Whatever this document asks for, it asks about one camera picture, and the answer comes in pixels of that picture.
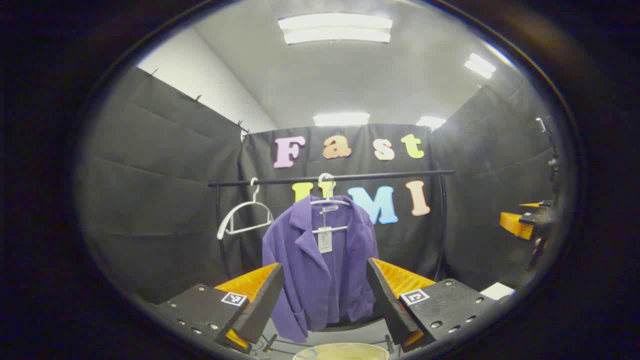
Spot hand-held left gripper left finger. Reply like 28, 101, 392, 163
152, 262, 285, 355

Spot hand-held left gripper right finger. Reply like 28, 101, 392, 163
366, 257, 501, 353

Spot purple ribbed jacket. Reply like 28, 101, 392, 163
262, 195, 380, 345

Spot beige round laundry hamper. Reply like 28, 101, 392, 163
292, 342, 390, 360

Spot white plastic clothes hanger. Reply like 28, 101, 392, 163
216, 177, 275, 241
310, 173, 352, 235

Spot black metal clothes rack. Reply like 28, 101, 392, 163
208, 170, 455, 357

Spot white cabinet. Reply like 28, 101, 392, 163
479, 281, 516, 301

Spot black backdrop cloth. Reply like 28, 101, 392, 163
75, 67, 561, 306

